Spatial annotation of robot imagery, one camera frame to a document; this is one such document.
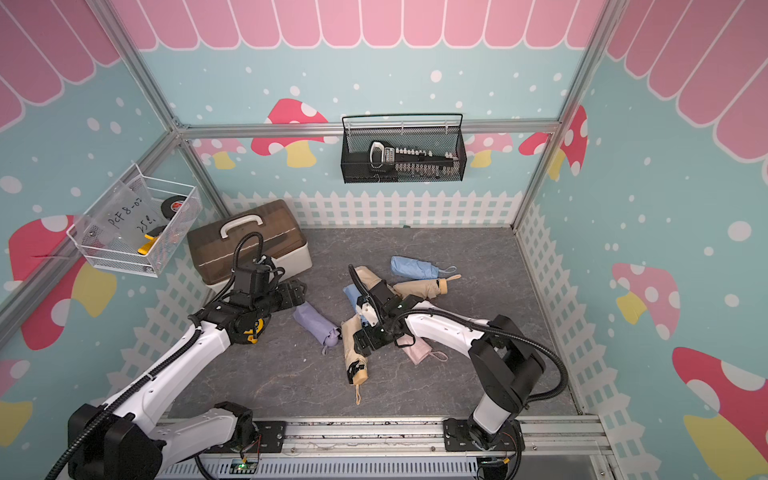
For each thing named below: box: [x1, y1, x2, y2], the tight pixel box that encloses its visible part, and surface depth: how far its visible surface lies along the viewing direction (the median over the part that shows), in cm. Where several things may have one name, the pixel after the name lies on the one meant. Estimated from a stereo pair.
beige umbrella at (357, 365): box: [341, 314, 369, 406], surface depth 84 cm
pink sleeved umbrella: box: [396, 334, 448, 365], surface depth 87 cm
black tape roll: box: [161, 195, 187, 221], surface depth 81 cm
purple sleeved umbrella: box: [292, 301, 343, 355], surface depth 91 cm
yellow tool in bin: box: [138, 234, 158, 255], surface depth 64 cm
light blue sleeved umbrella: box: [343, 284, 362, 313], surface depth 100 cm
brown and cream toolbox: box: [187, 199, 311, 288], surface depth 95 cm
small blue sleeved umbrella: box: [390, 256, 457, 280], surface depth 105 cm
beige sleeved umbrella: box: [354, 266, 462, 299], surface depth 101 cm
